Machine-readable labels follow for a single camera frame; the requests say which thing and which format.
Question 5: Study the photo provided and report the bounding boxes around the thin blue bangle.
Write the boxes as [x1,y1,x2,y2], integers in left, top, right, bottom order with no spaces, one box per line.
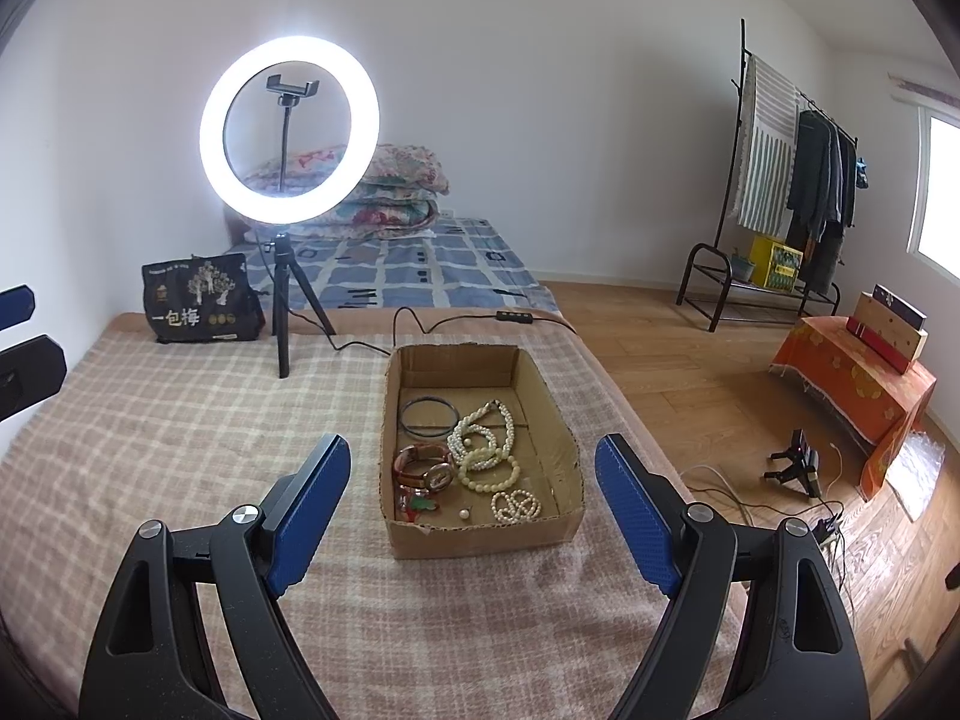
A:
[397,395,460,437]

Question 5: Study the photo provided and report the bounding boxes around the black ring light tripod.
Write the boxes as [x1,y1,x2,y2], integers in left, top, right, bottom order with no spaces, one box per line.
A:
[262,223,338,380]

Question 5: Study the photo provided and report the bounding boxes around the black metal clothes rack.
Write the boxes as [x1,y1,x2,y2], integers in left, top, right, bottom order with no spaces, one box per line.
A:
[675,19,863,335]

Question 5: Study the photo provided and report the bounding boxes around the cardboard box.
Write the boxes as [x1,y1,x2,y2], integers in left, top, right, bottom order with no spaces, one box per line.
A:
[381,343,586,560]

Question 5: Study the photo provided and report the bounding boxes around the white pearl necklace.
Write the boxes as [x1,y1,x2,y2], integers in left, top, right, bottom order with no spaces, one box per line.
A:
[448,399,517,466]

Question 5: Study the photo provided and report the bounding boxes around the window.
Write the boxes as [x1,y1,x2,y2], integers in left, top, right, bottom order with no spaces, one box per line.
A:
[907,109,960,278]

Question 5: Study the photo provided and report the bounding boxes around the cream bead bracelet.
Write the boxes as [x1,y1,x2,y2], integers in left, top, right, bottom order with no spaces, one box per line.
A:
[457,450,522,494]

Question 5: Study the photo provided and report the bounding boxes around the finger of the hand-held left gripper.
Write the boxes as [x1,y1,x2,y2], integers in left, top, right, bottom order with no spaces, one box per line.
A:
[0,335,68,425]
[0,285,37,331]

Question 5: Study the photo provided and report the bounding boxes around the black printed snack bag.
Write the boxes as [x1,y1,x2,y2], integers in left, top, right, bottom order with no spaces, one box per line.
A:
[142,253,265,346]

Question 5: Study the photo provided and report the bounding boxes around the white floor cable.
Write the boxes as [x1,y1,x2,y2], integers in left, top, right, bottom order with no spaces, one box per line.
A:
[679,465,751,526]

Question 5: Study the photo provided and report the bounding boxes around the folded floral quilts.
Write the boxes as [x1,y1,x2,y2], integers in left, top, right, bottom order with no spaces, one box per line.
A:
[240,144,451,242]

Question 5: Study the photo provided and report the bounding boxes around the brown strap wristwatch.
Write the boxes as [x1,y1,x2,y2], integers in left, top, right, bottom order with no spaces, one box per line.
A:
[394,442,457,496]

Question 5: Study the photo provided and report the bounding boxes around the orange floral cloth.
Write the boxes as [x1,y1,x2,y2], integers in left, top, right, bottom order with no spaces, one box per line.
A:
[771,315,938,502]

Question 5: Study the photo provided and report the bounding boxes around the black ring light cable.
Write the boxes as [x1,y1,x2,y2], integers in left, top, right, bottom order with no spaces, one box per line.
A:
[289,306,578,358]

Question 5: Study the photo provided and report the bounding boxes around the small pearl bracelet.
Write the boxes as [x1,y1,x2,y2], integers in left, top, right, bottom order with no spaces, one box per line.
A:
[491,490,542,524]

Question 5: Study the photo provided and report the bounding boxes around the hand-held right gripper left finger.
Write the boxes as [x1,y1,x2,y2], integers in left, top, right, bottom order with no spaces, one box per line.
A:
[79,433,352,720]

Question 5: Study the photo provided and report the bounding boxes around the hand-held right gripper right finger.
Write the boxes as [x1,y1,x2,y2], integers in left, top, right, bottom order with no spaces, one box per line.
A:
[595,433,871,720]

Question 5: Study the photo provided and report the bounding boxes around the black phone holder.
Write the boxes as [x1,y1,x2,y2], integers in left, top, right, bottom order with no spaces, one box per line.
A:
[264,73,320,196]

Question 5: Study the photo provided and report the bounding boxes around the tan gift box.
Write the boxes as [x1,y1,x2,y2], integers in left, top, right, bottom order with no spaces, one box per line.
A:
[855,285,929,361]

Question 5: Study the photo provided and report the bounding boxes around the small black tripod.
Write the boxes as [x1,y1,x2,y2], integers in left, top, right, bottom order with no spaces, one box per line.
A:
[763,429,822,500]

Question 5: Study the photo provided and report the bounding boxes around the red gift box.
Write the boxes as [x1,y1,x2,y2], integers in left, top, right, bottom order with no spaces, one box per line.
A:
[846,317,912,374]

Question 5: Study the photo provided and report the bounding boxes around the white ring light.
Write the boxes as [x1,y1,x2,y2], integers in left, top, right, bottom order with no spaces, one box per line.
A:
[199,34,381,226]

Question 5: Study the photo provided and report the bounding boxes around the green jade pendant red cord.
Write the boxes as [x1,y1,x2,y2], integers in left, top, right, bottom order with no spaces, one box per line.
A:
[397,487,440,524]

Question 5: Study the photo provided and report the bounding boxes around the pink plaid blanket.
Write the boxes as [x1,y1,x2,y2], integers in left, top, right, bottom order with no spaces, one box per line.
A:
[0,311,751,720]

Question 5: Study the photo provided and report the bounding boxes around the yellow box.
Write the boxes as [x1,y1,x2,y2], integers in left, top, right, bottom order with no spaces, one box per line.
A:
[750,235,803,290]

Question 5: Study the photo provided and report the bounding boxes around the blue patterned bed sheet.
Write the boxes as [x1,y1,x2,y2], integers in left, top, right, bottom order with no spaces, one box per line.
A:
[225,214,560,316]

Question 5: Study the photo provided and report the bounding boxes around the dark hanging clothes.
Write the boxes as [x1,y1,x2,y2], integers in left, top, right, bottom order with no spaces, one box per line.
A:
[786,109,858,293]

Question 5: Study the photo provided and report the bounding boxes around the striped cloth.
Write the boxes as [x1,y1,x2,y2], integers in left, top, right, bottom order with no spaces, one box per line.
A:
[731,56,800,230]

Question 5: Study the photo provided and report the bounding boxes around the bubble wrap sheet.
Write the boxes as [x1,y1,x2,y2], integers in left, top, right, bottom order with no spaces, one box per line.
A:
[874,431,947,522]

